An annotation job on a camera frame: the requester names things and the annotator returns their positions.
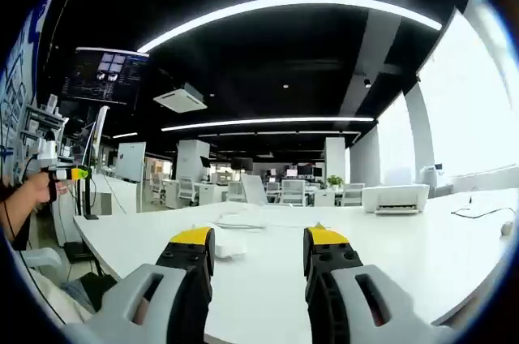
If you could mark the white table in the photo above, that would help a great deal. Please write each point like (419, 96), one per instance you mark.
(263, 299)

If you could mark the white whiteboard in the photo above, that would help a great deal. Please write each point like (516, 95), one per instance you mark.
(130, 161)

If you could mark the white printer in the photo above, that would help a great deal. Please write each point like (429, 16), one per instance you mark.
(395, 198)

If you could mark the person in beige shirt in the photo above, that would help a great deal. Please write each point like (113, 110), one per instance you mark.
(48, 303)

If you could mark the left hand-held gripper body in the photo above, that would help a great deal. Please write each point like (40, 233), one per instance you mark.
(46, 151)

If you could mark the white ceiling air conditioner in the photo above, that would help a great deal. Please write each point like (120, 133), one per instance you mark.
(180, 100)

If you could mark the straight ceiling light strip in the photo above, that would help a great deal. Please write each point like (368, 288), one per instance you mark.
(263, 121)

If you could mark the person's left hand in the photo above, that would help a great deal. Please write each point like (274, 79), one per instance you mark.
(36, 192)

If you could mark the large dark monitor screen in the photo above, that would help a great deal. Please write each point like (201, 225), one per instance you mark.
(105, 76)

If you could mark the white power strip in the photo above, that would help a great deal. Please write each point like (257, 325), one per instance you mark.
(231, 247)

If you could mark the group of white office chairs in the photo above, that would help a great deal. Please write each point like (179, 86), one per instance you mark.
(292, 190)

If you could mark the leaning white panel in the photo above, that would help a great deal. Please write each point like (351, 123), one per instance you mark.
(253, 189)

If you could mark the curved ceiling light strip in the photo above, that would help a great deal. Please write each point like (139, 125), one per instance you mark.
(284, 1)

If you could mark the blue white wall poster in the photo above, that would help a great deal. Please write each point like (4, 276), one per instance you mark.
(16, 88)

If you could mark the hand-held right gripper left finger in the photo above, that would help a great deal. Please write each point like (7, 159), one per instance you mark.
(121, 311)

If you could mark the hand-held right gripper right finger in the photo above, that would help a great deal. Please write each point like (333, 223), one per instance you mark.
(348, 319)

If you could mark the short ceiling light strip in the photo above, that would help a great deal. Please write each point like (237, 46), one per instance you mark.
(125, 135)

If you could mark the green potted plant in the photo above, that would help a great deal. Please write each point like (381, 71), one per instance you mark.
(334, 181)

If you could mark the white storage shelf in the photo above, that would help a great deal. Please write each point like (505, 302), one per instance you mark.
(42, 123)

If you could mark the black stand pole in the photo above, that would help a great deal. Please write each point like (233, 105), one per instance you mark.
(87, 198)

